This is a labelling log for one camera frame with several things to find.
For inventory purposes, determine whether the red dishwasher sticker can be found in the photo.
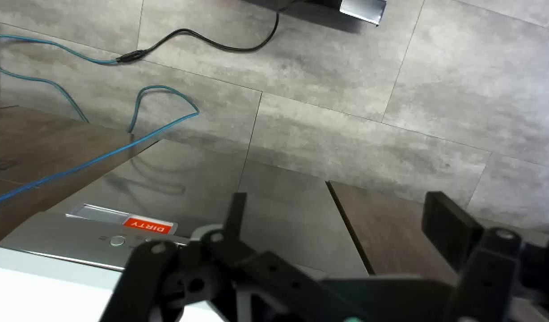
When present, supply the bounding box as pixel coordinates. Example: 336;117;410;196
122;215;175;237

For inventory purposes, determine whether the white kitchen countertop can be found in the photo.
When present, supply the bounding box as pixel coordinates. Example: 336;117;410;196
0;242;227;322

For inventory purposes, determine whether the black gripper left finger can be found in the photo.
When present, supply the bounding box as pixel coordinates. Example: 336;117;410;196
100;192;370;322

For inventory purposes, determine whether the black cart base foot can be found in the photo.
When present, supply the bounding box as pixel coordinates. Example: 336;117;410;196
243;0;388;29

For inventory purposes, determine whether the stainless steel dishwasher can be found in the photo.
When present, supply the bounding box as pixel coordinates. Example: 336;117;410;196
0;137;370;283

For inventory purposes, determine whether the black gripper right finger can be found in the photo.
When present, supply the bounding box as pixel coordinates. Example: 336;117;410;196
420;190;524;322

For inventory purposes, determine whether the black floor cable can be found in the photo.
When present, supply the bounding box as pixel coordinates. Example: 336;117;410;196
116;11;283;67

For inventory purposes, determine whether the blue-green cable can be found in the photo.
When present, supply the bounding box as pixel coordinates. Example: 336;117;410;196
0;35;202;212

